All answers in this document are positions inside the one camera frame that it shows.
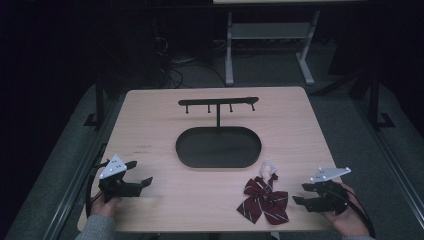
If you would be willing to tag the black metal stand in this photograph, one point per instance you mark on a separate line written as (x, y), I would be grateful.
(99, 103)
(374, 100)

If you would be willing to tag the person's left hand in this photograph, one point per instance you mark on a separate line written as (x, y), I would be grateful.
(105, 206)

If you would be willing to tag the red striped bow tie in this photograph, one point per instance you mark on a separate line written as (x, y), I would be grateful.
(265, 201)

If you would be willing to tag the white metal table frame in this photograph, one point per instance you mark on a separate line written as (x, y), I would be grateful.
(270, 31)

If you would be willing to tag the grey metal rail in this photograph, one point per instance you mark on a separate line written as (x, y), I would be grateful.
(390, 160)
(71, 181)

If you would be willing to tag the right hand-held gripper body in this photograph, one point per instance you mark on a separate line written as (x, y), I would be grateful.
(328, 196)

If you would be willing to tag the black hook stand with tray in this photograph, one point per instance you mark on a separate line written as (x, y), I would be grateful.
(218, 148)

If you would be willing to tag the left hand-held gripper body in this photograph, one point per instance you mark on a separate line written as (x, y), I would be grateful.
(115, 186)

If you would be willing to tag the person's right hand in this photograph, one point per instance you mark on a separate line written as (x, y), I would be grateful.
(348, 221)

